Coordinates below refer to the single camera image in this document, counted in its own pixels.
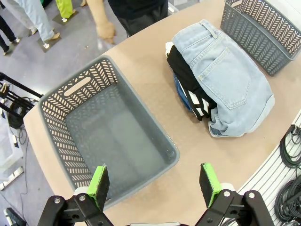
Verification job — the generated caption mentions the person's right forearm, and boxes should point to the person's right forearm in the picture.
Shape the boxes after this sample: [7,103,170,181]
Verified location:
[86,0,111,26]

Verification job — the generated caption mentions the black fabric garment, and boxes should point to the black fabric garment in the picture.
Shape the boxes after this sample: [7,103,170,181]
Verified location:
[166,45,218,122]

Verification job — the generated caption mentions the person's right hand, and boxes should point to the person's right hand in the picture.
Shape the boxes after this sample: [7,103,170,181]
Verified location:
[95,21,116,45]

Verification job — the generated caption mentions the gray plastic lattice basket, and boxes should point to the gray plastic lattice basket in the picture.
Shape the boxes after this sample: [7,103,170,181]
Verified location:
[37,55,181,210]
[220,0,301,76]

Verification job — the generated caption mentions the coiled black cable bundle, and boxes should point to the coiled black cable bundle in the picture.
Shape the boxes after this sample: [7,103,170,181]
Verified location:
[279,124,301,169]
[274,175,301,223]

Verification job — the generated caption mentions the white slotted base panel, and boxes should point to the white slotted base panel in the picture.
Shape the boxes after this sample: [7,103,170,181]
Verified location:
[221,110,301,226]

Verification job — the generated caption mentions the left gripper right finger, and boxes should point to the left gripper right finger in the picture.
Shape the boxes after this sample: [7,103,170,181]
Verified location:
[195,162,275,226]

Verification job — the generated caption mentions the person in black t-shirt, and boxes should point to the person in black t-shirt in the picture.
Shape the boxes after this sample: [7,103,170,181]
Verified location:
[107,0,169,38]

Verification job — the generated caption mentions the black camera tripod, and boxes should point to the black camera tripod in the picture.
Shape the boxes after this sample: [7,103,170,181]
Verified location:
[0,72,45,129]

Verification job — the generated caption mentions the dark blue denim garment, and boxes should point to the dark blue denim garment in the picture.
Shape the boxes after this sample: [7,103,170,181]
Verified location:
[173,74,193,112]

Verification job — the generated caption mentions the light blue denim shorts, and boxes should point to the light blue denim shorts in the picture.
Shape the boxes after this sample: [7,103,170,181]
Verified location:
[172,19,275,137]

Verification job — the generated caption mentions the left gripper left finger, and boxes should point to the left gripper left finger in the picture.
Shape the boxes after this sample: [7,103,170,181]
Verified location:
[37,164,113,226]

